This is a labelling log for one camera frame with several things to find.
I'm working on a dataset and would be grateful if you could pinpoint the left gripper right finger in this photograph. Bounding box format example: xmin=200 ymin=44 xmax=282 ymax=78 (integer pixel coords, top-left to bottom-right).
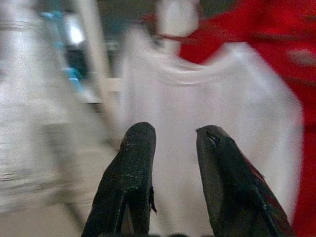
xmin=196 ymin=125 xmax=297 ymax=237

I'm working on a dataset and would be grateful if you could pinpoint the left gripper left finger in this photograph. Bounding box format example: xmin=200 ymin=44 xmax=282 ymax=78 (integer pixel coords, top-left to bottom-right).
xmin=81 ymin=121 xmax=158 ymax=237

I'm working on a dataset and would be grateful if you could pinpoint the red garment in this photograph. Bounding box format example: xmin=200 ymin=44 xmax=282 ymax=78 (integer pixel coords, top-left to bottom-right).
xmin=142 ymin=0 xmax=316 ymax=237

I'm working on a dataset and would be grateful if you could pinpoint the white shirt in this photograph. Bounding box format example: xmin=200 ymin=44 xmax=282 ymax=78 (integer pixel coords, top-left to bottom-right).
xmin=118 ymin=26 xmax=305 ymax=237

